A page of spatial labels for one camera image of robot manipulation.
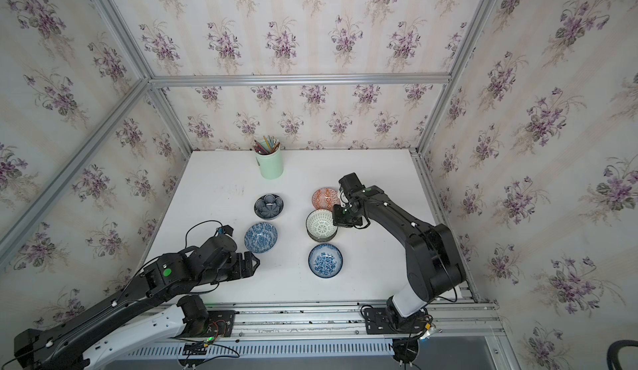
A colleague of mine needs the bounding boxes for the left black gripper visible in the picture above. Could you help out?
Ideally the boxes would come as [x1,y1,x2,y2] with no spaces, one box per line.
[197,254,264,290]

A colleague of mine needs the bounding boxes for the green triangle pattern bowl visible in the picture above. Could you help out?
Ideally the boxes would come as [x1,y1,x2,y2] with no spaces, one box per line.
[306,210,338,237]

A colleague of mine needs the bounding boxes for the dark navy patterned bowl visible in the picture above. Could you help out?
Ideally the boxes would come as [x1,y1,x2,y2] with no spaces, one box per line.
[254,193,284,221]

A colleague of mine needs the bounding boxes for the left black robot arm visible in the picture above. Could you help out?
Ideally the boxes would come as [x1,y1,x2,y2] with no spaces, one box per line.
[14,234,260,369]

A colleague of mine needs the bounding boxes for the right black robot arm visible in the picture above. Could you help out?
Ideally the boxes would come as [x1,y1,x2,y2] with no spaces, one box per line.
[333,173,467,320]

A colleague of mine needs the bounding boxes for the orange diamond pattern bowl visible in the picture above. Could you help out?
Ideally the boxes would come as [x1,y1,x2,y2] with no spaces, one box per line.
[312,187,341,212]

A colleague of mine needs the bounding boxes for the blue damask bowl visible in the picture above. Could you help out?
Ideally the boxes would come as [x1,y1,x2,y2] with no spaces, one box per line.
[244,222,278,254]

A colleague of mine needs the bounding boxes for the blue floral bowl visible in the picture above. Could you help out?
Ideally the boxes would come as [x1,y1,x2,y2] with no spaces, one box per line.
[308,243,343,279]

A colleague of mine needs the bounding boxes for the mint green utensil cup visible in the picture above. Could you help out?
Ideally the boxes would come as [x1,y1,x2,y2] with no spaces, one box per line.
[256,149,283,180]

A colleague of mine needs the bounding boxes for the colourful sticks in cup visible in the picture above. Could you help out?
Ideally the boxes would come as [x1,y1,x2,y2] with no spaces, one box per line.
[253,136,281,156]

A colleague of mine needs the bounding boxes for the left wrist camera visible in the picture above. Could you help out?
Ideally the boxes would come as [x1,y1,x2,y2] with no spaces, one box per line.
[216,225,234,238]

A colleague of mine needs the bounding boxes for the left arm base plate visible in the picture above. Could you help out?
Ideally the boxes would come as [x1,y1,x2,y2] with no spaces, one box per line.
[194,310,236,338]

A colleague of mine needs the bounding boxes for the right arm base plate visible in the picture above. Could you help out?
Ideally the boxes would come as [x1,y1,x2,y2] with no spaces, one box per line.
[359,305,433,335]

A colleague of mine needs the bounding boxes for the aluminium front rail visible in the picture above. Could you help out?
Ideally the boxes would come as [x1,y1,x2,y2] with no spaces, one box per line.
[207,302,505,341]

